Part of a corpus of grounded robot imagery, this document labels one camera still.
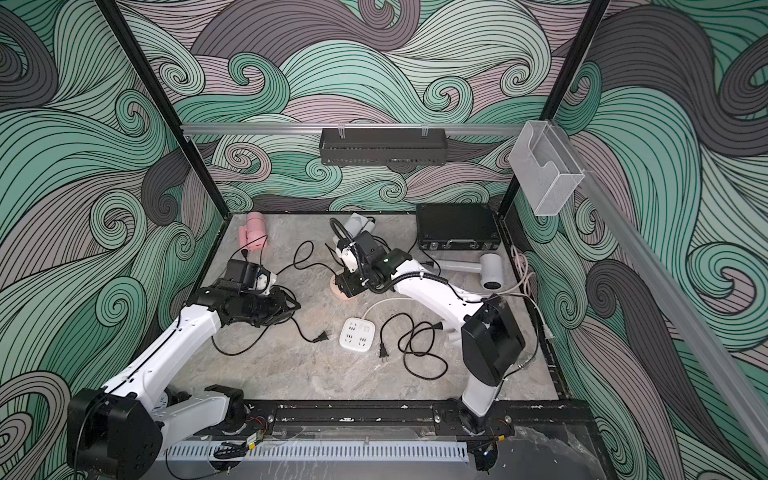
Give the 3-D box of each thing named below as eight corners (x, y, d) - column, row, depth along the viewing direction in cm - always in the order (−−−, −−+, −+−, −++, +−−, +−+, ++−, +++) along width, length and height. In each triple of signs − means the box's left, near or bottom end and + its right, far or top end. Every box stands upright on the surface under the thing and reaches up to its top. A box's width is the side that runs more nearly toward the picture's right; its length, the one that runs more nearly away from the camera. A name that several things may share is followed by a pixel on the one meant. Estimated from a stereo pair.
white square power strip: (338, 347, 87) (337, 343, 85) (345, 320, 93) (344, 315, 90) (371, 352, 86) (371, 349, 84) (376, 324, 92) (376, 320, 89)
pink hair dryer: (242, 254, 109) (237, 246, 105) (241, 223, 119) (237, 215, 115) (269, 247, 111) (265, 239, 107) (266, 217, 121) (262, 209, 117)
